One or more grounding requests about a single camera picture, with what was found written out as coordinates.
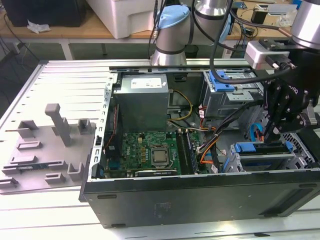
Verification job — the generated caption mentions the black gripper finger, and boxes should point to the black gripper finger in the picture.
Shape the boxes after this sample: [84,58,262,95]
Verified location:
[273,110,314,135]
[262,79,294,143]

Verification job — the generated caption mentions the blue SATA wire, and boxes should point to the blue SATA wire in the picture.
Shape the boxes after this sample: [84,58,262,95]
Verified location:
[249,123,264,144]

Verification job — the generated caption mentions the hard disk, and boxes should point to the hard disk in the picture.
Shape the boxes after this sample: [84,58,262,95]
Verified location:
[223,140,294,174]

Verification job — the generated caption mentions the grey metal disk bay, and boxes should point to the grey metal disk bay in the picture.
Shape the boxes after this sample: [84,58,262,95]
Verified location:
[222,140,315,174]

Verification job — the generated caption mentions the grey optical drive cage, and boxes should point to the grey optical drive cage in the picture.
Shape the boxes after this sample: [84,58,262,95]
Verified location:
[201,70,266,121]

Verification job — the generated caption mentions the blue plastic latch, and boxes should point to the blue plastic latch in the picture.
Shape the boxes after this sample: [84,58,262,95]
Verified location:
[209,70,236,93]

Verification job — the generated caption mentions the clear plastic bag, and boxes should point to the clear plastic bag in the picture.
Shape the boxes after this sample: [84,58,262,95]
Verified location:
[277,11,297,28]

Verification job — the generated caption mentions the grey flat box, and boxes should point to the grey flat box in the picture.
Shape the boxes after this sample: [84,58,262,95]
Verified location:
[267,3,301,16]

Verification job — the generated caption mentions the small black device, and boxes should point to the small black device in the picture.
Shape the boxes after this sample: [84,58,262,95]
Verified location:
[251,8,270,25]

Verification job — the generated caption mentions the black RAM stick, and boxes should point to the black RAM stick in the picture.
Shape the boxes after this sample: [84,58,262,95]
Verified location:
[184,129,200,174]

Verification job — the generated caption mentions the black RAM slot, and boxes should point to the black RAM slot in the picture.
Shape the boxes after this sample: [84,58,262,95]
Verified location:
[176,129,191,175]

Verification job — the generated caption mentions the silver CPU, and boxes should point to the silver CPU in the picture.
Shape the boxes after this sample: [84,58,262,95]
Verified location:
[152,150,169,164]

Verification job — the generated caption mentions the CPU socket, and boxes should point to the CPU socket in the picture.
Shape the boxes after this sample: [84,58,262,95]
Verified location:
[148,145,174,170]

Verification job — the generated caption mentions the grey power supply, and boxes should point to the grey power supply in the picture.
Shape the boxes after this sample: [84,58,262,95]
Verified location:
[113,74,171,132]

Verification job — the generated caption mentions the black graphics card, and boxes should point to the black graphics card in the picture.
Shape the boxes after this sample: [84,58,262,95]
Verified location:
[134,168,179,178]

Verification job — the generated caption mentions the black PC case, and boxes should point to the black PC case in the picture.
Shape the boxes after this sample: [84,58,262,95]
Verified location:
[78,57,320,230]

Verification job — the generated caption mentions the green motherboard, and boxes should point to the green motherboard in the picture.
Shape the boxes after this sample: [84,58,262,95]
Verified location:
[104,129,208,179]

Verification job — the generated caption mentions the white plastic box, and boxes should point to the white plastic box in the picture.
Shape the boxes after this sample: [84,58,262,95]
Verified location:
[87,0,161,40]

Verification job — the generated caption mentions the wooden desk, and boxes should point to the wooden desk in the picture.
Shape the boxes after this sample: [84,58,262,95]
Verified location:
[0,0,320,61]

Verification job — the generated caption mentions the grey parts rack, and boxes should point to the grey parts rack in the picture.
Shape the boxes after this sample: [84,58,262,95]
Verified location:
[0,103,98,195]

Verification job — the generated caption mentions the large black box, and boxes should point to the large black box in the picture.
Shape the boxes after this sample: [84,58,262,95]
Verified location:
[4,0,87,28]

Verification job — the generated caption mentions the crumpled white paper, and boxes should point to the crumpled white paper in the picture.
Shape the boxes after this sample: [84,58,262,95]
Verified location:
[26,19,52,35]

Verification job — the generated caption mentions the green RAM stick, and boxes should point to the green RAM stick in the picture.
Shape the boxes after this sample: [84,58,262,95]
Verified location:
[16,163,49,172]

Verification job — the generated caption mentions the black wire bundle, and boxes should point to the black wire bundle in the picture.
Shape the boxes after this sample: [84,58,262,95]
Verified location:
[209,97,266,173]

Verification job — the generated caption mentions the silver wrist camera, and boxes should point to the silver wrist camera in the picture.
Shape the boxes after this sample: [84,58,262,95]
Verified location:
[244,40,293,71]

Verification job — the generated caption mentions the orange wire bundle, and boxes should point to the orange wire bundle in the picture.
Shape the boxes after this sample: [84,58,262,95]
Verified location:
[196,138,221,165]

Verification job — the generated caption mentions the yellow wires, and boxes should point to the yellow wires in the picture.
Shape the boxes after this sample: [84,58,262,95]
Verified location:
[166,89,194,124]

